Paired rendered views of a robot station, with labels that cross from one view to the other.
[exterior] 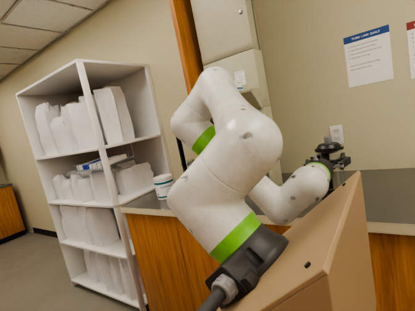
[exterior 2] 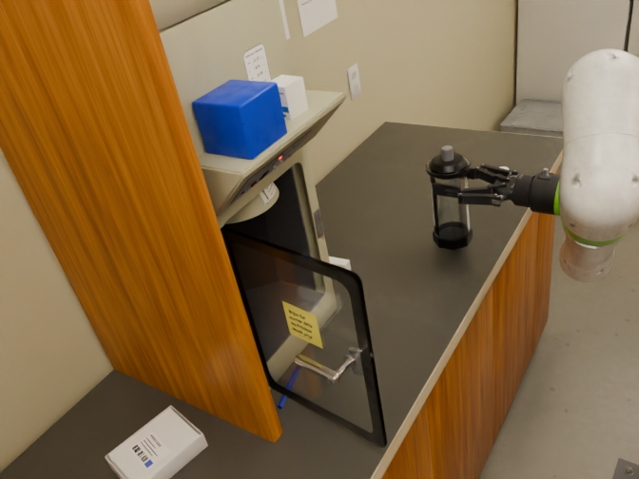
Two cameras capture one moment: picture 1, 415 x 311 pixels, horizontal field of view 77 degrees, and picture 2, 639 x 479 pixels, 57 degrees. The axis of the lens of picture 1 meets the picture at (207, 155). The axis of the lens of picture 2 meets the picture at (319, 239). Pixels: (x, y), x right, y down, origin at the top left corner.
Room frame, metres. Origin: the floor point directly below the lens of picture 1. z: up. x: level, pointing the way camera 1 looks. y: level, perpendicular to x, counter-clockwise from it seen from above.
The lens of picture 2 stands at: (1.33, 0.80, 1.90)
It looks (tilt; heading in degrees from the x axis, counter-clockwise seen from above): 34 degrees down; 273
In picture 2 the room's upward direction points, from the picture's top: 11 degrees counter-clockwise
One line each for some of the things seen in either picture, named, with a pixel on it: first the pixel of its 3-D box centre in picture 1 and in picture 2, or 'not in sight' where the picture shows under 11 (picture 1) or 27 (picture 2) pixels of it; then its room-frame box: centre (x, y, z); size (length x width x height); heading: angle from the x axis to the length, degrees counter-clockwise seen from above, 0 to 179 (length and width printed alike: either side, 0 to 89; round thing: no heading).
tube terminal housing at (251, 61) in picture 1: (248, 124); (221, 200); (1.56, -0.28, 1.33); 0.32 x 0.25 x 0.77; 54
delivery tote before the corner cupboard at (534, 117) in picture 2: not in sight; (559, 140); (-0.08, -2.44, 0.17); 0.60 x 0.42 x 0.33; 142
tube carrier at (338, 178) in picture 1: (331, 172); (450, 201); (1.04, -0.49, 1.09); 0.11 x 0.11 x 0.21
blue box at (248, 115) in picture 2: not in sight; (241, 118); (1.46, -0.11, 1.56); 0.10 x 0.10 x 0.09; 54
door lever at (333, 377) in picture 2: not in sight; (323, 362); (1.39, 0.10, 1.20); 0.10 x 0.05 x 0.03; 137
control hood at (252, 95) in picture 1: (229, 104); (278, 151); (1.41, -0.17, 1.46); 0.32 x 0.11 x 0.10; 54
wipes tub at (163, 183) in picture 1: (164, 186); not in sight; (1.74, 0.33, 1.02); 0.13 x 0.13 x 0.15
